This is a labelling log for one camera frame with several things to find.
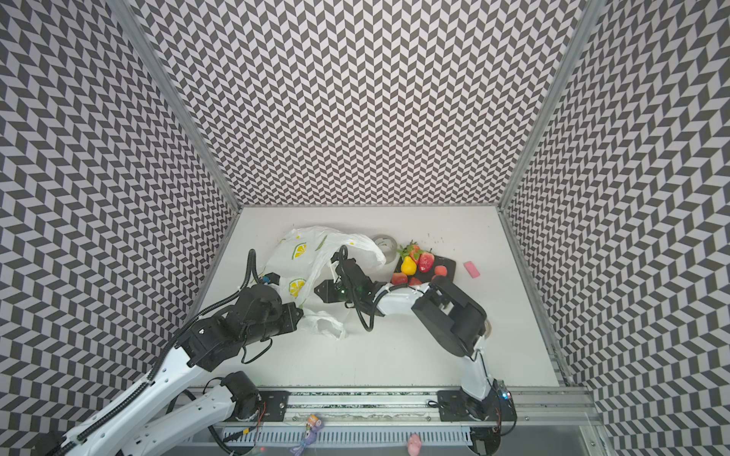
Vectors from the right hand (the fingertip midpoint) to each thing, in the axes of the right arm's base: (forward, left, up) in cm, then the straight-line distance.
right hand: (315, 299), depth 86 cm
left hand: (-9, 0, +10) cm, 13 cm away
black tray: (+12, -30, -2) cm, 32 cm away
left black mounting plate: (-27, +8, -4) cm, 29 cm away
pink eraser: (+13, -52, -6) cm, 54 cm away
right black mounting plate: (-28, -39, -7) cm, 49 cm away
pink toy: (-36, -27, -4) cm, 45 cm away
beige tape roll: (-20, -41, +27) cm, 53 cm away
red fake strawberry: (+17, -32, +1) cm, 36 cm away
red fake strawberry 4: (+6, -31, -2) cm, 32 cm away
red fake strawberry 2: (+14, -36, -2) cm, 39 cm away
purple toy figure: (-32, -3, -2) cm, 32 cm away
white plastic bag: (+10, +3, +9) cm, 14 cm away
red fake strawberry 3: (+7, -26, -1) cm, 27 cm away
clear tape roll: (+23, -23, -4) cm, 33 cm away
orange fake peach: (+11, -41, -4) cm, 43 cm away
